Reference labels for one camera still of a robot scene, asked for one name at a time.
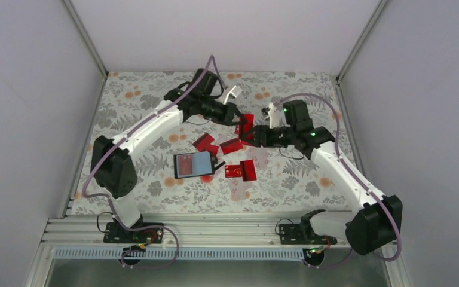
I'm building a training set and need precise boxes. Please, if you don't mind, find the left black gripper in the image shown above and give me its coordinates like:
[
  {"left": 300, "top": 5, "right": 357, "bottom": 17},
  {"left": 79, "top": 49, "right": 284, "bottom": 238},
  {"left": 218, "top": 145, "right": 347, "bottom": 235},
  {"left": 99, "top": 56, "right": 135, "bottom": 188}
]
[{"left": 199, "top": 95, "right": 247, "bottom": 126}]

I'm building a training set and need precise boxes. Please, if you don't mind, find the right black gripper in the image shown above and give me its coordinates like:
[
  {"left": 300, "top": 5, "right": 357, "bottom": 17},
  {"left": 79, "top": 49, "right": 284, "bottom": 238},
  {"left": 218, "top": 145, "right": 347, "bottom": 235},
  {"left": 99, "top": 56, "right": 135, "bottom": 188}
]
[{"left": 241, "top": 124, "right": 295, "bottom": 149}]

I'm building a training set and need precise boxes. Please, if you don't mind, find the red card with stripe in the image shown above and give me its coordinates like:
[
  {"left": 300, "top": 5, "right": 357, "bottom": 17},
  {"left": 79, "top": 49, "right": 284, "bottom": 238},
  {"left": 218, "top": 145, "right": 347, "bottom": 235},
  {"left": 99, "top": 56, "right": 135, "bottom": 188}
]
[{"left": 235, "top": 114, "right": 255, "bottom": 146}]

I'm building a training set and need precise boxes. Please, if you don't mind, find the black leather card holder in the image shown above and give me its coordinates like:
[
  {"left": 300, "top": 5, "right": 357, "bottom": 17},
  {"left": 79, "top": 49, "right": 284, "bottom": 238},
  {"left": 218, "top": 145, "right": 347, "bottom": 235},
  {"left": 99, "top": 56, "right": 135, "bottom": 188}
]
[{"left": 173, "top": 151, "right": 218, "bottom": 179}]

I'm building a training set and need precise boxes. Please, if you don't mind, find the red card pile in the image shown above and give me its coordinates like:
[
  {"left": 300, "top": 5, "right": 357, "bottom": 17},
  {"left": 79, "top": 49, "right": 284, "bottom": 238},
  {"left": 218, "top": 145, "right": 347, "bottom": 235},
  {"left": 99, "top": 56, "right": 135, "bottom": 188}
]
[{"left": 176, "top": 154, "right": 194, "bottom": 178}]

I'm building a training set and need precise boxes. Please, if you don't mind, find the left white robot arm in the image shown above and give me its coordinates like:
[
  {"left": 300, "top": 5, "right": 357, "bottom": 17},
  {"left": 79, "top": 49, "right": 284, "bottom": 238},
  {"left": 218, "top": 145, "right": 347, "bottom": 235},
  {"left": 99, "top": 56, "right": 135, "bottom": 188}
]
[{"left": 82, "top": 86, "right": 244, "bottom": 242}]

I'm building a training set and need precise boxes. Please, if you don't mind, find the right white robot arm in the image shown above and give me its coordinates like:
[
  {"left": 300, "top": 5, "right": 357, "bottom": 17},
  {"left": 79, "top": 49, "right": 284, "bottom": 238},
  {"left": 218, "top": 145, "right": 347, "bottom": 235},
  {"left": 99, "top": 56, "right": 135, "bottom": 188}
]
[{"left": 244, "top": 125, "right": 403, "bottom": 261}]

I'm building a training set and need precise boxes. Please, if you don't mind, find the red card black stripe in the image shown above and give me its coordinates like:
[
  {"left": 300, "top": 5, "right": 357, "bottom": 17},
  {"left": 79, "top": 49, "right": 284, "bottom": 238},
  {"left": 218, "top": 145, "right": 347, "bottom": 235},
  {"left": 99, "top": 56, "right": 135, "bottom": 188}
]
[{"left": 219, "top": 138, "right": 243, "bottom": 155}]

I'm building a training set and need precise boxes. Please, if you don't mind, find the red card left pair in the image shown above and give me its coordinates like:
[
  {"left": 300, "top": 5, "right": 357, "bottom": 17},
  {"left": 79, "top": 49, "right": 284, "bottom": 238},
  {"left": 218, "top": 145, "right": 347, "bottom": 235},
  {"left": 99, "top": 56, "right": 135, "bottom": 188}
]
[{"left": 192, "top": 133, "right": 219, "bottom": 157}]

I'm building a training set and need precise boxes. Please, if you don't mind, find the red chip card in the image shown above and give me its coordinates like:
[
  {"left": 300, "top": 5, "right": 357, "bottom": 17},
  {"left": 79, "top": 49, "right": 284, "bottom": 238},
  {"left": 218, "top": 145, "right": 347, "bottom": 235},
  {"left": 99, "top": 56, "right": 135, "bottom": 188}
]
[{"left": 224, "top": 164, "right": 242, "bottom": 178}]

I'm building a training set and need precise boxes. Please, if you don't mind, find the white card red circle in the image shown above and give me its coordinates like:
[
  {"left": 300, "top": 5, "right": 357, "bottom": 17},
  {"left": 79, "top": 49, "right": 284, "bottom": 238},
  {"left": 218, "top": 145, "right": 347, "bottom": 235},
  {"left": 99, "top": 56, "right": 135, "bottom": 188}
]
[{"left": 200, "top": 175, "right": 215, "bottom": 184}]

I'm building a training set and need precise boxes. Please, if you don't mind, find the white floral card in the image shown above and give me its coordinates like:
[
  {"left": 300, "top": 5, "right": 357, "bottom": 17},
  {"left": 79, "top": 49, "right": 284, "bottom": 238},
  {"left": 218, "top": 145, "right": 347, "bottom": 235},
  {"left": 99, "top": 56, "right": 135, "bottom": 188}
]
[{"left": 229, "top": 181, "right": 252, "bottom": 201}]

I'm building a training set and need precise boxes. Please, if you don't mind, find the floral patterned table mat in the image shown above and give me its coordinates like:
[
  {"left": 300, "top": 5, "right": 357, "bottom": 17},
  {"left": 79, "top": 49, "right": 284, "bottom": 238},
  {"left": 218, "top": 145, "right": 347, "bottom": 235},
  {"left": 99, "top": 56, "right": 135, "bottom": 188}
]
[{"left": 91, "top": 72, "right": 354, "bottom": 213}]

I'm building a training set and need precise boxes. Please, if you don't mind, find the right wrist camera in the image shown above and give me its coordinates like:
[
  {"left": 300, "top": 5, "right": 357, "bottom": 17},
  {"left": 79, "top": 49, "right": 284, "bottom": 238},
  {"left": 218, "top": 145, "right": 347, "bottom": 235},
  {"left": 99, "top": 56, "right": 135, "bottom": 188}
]
[{"left": 261, "top": 100, "right": 311, "bottom": 129}]

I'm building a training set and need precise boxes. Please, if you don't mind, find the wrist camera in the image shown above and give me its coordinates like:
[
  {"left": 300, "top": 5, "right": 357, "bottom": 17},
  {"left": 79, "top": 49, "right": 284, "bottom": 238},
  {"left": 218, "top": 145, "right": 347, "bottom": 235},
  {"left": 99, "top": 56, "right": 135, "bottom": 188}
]
[
  {"left": 191, "top": 68, "right": 243, "bottom": 106},
  {"left": 261, "top": 100, "right": 311, "bottom": 129}
]

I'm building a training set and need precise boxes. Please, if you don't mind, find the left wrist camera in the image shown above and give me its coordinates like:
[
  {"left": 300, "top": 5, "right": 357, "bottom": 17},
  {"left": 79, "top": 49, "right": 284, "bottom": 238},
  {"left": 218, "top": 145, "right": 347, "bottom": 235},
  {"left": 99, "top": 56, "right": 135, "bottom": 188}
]
[{"left": 191, "top": 68, "right": 243, "bottom": 106}]

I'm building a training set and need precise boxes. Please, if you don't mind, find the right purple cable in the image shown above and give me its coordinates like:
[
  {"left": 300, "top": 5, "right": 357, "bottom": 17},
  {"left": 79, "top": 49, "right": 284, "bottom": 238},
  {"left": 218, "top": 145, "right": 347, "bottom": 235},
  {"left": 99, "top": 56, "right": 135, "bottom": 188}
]
[{"left": 273, "top": 93, "right": 403, "bottom": 270}]

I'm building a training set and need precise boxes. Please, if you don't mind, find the purple cable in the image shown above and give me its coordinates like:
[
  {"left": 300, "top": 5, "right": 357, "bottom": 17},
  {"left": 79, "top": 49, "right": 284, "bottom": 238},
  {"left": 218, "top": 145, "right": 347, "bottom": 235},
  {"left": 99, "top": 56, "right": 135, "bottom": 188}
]
[
  {"left": 273, "top": 93, "right": 403, "bottom": 270},
  {"left": 81, "top": 55, "right": 228, "bottom": 270}
]

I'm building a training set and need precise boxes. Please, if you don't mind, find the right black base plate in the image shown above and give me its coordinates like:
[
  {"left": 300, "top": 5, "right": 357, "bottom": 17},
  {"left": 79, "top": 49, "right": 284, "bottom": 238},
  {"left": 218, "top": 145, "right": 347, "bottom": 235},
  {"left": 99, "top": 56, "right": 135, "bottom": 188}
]
[{"left": 278, "top": 223, "right": 338, "bottom": 245}]

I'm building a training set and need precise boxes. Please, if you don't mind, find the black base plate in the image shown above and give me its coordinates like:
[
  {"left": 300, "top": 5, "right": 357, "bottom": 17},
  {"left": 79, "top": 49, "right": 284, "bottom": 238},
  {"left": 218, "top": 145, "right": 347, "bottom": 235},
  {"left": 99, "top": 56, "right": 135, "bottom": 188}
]
[
  {"left": 103, "top": 222, "right": 164, "bottom": 244},
  {"left": 278, "top": 223, "right": 338, "bottom": 245}
]

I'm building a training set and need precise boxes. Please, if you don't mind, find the aluminium rail frame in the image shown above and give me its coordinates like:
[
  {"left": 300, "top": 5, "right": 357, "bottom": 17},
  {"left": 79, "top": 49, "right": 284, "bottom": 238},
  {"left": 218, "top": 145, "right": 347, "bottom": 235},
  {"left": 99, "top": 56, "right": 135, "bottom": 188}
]
[{"left": 41, "top": 213, "right": 397, "bottom": 248}]

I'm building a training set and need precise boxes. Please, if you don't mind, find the grey slotted cable duct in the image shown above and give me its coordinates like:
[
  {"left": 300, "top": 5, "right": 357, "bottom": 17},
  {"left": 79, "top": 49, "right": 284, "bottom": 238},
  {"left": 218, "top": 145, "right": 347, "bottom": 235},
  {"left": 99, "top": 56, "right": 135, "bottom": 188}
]
[{"left": 53, "top": 246, "right": 304, "bottom": 261}]

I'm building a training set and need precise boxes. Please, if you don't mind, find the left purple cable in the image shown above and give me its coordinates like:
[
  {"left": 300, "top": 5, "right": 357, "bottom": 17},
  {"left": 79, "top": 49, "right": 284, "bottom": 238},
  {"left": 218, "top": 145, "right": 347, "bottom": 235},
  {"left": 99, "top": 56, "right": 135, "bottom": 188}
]
[{"left": 81, "top": 55, "right": 228, "bottom": 270}]

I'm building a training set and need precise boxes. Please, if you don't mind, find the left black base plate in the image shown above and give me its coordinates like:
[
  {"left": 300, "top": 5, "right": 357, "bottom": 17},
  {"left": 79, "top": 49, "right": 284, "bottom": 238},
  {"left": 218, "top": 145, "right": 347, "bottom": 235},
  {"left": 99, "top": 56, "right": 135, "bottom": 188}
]
[{"left": 103, "top": 222, "right": 164, "bottom": 244}]

